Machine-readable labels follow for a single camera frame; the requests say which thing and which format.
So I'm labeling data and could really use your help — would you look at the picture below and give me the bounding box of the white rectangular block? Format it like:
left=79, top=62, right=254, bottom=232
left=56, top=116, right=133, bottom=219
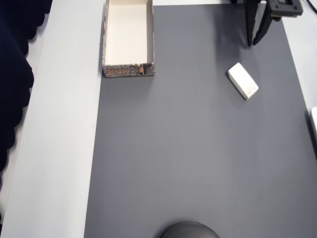
left=227, top=62, right=260, bottom=101

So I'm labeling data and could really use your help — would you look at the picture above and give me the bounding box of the stone print cardboard box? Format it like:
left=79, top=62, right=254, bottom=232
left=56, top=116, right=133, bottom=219
left=102, top=0, right=156, bottom=78

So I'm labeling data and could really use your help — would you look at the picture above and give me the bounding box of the grey table mat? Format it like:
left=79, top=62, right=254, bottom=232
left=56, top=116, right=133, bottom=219
left=83, top=4, right=314, bottom=238

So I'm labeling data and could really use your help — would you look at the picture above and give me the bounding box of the black round stand base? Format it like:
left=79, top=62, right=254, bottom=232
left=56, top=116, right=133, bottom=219
left=158, top=221, right=221, bottom=238

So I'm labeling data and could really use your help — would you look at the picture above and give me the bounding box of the dark blue curtain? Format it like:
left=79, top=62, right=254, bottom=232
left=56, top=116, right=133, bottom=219
left=0, top=0, right=54, bottom=224

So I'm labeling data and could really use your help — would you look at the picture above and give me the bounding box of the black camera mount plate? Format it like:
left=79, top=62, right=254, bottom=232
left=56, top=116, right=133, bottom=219
left=268, top=0, right=304, bottom=18

